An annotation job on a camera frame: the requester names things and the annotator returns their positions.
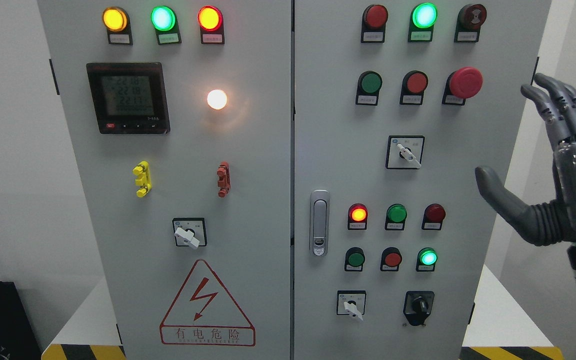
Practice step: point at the gray robotic right hand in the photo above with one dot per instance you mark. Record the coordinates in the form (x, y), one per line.
(543, 224)

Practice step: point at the green push button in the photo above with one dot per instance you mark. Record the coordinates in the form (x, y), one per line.
(354, 259)
(368, 88)

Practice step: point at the gray rotary switch left door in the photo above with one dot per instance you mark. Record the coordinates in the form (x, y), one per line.
(189, 232)

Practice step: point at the red emergency stop button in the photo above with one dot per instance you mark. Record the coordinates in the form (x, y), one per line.
(462, 84)

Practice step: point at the green push button lower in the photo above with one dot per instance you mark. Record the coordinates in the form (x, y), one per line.
(354, 259)

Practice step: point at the green indicator light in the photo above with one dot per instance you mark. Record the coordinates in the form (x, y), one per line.
(166, 25)
(421, 25)

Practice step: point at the gray rotary switch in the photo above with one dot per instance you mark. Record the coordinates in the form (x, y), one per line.
(351, 303)
(404, 152)

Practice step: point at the red buzzer alarm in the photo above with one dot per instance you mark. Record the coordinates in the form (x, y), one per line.
(470, 20)

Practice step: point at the gray electrical cabinet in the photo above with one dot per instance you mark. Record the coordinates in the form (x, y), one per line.
(290, 69)

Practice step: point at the black digital power meter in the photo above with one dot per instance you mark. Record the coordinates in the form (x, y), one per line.
(129, 98)

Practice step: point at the green indicator middle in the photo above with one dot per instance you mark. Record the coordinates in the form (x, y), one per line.
(395, 218)

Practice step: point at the red push button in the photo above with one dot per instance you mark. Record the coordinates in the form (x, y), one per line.
(413, 88)
(391, 259)

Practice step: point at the dark red indicator top right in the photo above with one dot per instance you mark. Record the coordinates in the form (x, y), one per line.
(373, 24)

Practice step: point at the black selector knob switch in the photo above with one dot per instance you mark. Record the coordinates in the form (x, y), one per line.
(418, 306)

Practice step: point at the white glowing lamp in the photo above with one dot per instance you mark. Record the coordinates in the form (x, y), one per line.
(217, 99)

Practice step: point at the green indicator light top left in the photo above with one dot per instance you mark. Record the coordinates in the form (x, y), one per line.
(166, 25)

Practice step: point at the green push button upper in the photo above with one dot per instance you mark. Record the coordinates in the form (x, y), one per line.
(368, 88)

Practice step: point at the red push button upper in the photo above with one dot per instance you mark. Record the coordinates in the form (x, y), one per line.
(413, 88)

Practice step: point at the silver door handle lock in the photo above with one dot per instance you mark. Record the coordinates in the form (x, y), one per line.
(319, 222)

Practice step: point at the green indicator light top right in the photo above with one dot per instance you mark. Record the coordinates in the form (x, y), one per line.
(421, 25)

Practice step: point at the yellow indicator light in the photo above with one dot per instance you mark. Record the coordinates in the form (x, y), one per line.
(118, 26)

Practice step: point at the lit red indicator middle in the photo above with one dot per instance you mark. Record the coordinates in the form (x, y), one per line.
(357, 217)

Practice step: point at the red indicator light top left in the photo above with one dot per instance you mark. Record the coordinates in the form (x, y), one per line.
(211, 25)

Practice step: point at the red push button lower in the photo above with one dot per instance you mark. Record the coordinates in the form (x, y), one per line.
(391, 259)

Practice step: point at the red electric warning sticker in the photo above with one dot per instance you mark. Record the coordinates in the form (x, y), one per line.
(204, 313)

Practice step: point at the lit green indicator lower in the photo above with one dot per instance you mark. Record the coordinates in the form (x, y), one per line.
(426, 260)

